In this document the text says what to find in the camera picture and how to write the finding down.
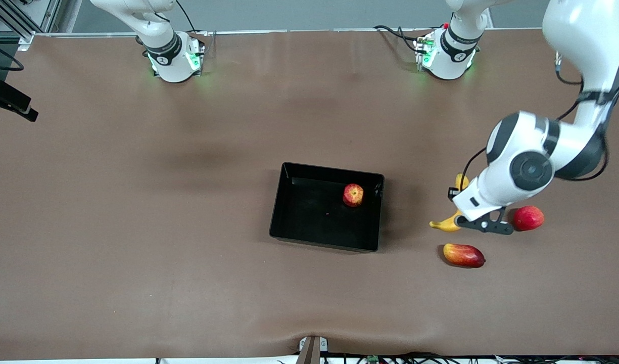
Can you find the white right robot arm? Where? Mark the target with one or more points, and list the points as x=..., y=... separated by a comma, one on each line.
x=170, y=60

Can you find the red yellow mango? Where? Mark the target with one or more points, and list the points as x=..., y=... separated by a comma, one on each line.
x=463, y=255

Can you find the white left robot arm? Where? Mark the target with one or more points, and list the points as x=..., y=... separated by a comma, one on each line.
x=521, y=146

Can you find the red yellow apple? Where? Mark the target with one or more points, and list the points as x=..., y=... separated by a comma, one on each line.
x=353, y=195

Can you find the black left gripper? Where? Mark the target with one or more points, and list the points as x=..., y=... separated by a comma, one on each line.
x=450, y=196

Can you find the yellow banana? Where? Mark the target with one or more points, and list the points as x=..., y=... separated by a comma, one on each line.
x=443, y=224

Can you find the pink red round fruit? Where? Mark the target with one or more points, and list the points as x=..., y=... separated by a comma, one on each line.
x=528, y=218

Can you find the metal table edge clamp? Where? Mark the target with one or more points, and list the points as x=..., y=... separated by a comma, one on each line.
x=312, y=354

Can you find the aluminium frame rail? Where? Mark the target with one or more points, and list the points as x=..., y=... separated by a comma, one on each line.
x=36, y=17

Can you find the brown table mat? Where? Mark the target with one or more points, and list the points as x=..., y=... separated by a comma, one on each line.
x=112, y=253

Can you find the black plastic box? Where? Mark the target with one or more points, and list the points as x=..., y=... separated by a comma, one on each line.
x=309, y=222

